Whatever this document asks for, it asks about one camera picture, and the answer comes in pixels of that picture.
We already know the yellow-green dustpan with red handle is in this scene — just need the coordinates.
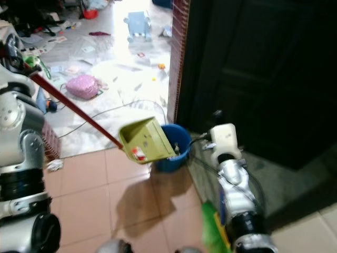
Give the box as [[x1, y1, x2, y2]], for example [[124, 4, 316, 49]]
[[29, 71, 177, 164]]

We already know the green broom with blue handle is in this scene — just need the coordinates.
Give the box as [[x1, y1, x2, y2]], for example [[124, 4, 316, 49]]
[[200, 187, 234, 253]]

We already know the red plastic bowl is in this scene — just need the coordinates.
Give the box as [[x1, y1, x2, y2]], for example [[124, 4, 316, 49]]
[[82, 7, 100, 21]]

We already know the crumpled white paper scrap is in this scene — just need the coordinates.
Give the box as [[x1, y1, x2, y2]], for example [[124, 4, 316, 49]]
[[46, 160, 65, 173]]

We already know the light blue toy stool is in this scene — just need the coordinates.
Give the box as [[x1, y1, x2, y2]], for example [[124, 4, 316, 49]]
[[124, 10, 153, 43]]

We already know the blue plastic bucket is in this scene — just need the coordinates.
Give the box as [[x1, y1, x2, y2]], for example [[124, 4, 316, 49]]
[[155, 124, 192, 173]]

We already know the dark wooden door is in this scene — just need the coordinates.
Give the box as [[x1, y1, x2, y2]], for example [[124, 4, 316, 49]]
[[176, 0, 337, 170]]

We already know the dark grey doormat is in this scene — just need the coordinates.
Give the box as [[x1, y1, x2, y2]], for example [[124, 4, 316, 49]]
[[190, 138, 337, 233]]

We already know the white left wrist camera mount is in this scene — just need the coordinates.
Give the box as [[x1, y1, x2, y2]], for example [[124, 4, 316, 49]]
[[0, 64, 27, 92]]

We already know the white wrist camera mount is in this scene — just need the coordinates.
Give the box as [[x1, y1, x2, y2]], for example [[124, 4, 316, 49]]
[[0, 64, 27, 92], [209, 123, 243, 166]]

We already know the thin black floor cable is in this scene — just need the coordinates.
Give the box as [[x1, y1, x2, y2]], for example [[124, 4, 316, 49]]
[[58, 99, 170, 139]]

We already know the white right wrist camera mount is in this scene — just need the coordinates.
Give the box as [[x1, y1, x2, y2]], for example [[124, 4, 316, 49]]
[[209, 123, 243, 166]]

